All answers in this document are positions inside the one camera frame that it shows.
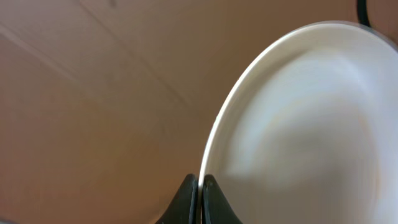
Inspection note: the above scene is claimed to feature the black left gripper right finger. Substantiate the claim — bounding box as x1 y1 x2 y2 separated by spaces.
201 174 242 224

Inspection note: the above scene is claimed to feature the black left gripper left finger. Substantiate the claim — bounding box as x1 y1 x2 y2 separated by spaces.
155 174 198 224

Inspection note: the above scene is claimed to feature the white plate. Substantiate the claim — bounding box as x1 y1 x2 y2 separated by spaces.
199 21 397 223

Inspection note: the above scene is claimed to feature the cardboard back panel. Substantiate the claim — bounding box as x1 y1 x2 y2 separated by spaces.
0 0 398 224

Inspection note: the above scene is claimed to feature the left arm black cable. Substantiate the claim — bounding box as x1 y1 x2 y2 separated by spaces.
356 0 373 28

